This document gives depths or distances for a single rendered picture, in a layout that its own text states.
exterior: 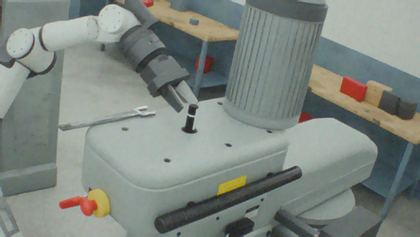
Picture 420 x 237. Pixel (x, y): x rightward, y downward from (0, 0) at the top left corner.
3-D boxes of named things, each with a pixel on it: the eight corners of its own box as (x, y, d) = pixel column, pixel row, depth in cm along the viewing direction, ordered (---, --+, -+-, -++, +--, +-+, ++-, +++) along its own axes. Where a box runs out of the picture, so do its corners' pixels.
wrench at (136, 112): (64, 133, 101) (65, 130, 101) (55, 126, 104) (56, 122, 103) (155, 115, 118) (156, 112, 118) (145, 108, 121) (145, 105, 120)
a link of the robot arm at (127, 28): (116, 57, 111) (89, 21, 113) (136, 62, 121) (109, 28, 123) (153, 22, 109) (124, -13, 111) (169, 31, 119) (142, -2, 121)
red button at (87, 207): (87, 221, 101) (88, 205, 99) (76, 211, 103) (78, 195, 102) (100, 217, 103) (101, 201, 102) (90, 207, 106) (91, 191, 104)
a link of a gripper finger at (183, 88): (199, 100, 114) (182, 79, 115) (190, 109, 116) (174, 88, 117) (202, 98, 116) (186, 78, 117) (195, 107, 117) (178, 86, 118)
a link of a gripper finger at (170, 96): (178, 114, 112) (161, 92, 113) (186, 105, 110) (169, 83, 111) (174, 115, 111) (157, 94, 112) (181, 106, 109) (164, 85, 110)
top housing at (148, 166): (138, 248, 98) (147, 181, 92) (70, 183, 114) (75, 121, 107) (283, 189, 130) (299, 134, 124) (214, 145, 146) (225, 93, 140)
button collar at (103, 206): (101, 223, 103) (103, 200, 100) (86, 208, 106) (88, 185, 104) (109, 221, 104) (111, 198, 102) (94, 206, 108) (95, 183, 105)
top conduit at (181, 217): (163, 238, 96) (166, 223, 95) (150, 226, 99) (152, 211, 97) (301, 181, 127) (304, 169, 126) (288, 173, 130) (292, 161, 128)
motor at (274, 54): (265, 136, 119) (298, 4, 106) (206, 103, 131) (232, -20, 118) (312, 122, 133) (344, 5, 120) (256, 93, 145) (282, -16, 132)
